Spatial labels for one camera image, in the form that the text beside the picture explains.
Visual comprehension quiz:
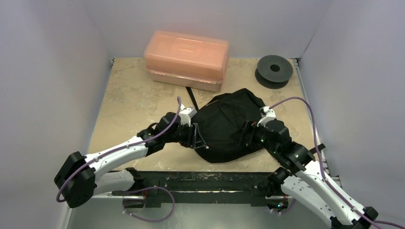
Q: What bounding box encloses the black fabric student bag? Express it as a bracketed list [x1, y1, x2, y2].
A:
[185, 87, 327, 164]

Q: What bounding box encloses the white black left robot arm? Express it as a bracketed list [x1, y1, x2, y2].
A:
[54, 108, 206, 208]

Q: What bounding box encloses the aluminium table edge rail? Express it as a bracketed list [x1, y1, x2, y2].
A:
[291, 58, 330, 175]

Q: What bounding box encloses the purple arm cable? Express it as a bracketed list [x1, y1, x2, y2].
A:
[56, 96, 182, 204]
[269, 96, 405, 229]

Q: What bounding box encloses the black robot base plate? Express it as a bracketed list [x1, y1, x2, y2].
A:
[112, 170, 294, 212]

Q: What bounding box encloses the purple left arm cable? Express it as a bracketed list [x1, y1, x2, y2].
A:
[56, 96, 182, 204]

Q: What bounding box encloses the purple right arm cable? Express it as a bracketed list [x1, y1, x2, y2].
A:
[269, 96, 405, 229]

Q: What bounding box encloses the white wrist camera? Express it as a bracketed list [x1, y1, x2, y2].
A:
[256, 106, 276, 127]
[179, 105, 197, 125]

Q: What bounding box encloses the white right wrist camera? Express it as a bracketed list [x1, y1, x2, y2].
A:
[256, 106, 276, 127]

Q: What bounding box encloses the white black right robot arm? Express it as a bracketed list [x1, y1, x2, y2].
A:
[231, 120, 378, 229]

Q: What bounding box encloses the translucent orange plastic storage box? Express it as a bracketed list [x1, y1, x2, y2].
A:
[144, 31, 229, 92]

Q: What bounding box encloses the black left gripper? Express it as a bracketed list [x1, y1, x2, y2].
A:
[164, 120, 205, 148]

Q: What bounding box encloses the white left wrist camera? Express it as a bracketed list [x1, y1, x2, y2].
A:
[179, 105, 197, 125]

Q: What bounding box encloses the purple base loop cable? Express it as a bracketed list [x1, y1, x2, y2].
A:
[122, 186, 176, 223]

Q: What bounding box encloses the aluminium front frame rail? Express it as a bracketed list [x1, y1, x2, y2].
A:
[92, 175, 344, 200]

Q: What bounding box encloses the dark grey filament spool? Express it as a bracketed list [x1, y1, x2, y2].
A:
[255, 55, 293, 89]

